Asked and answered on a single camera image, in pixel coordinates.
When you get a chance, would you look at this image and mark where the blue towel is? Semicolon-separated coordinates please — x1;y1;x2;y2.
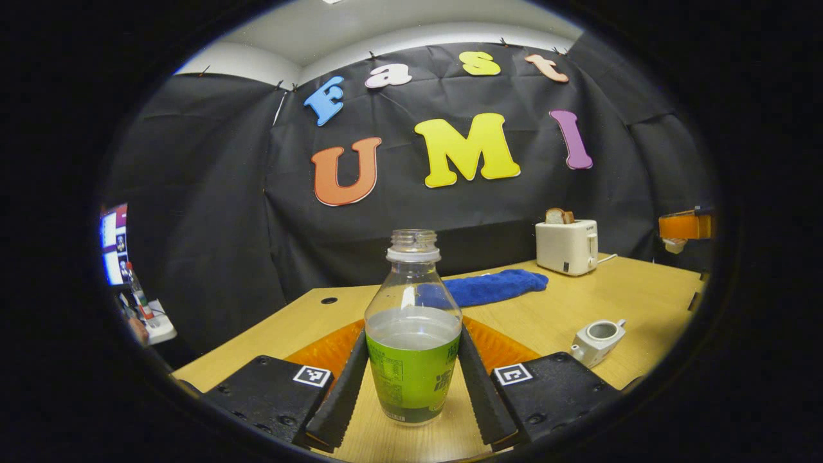
418;269;549;309

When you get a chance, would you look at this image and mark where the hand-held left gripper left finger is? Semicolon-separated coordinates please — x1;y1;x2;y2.
177;318;368;451

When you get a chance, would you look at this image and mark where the red cap plastic bottle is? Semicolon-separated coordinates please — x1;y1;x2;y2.
125;261;154;320

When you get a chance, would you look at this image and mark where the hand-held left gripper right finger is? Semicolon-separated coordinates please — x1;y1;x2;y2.
455;315;623;448

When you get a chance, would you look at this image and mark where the white toaster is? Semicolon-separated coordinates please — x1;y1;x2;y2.
535;219;599;277

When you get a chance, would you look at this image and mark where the computer monitor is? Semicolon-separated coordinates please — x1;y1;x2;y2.
100;204;128;287

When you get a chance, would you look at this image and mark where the white side table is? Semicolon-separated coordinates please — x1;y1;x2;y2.
132;299;178;346

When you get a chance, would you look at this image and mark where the green label water bottle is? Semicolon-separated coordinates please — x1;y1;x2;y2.
364;230;463;426

